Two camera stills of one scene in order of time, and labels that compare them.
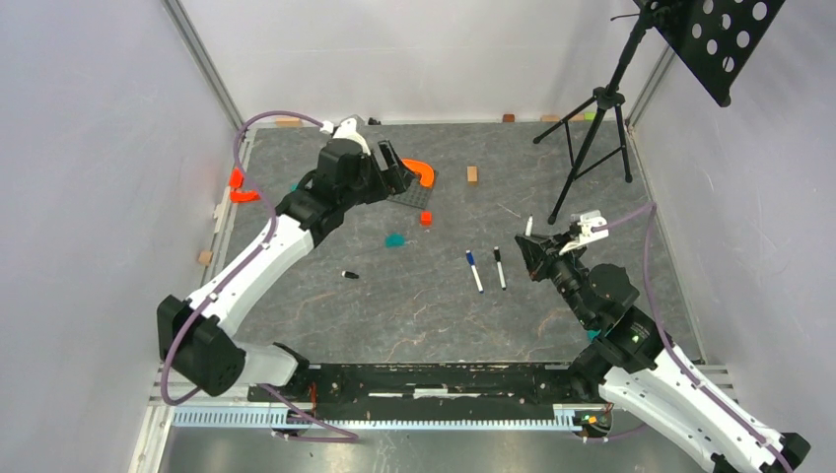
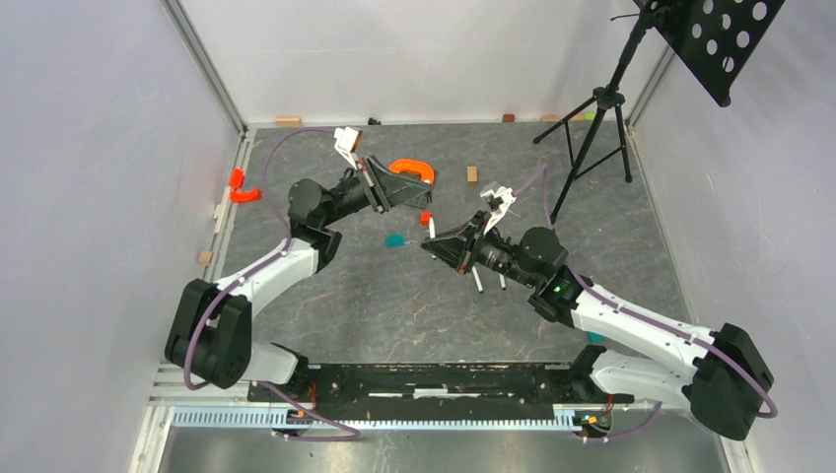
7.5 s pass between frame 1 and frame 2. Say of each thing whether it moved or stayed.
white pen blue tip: stayed
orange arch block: stayed
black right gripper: moved
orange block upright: stayed
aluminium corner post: stayed
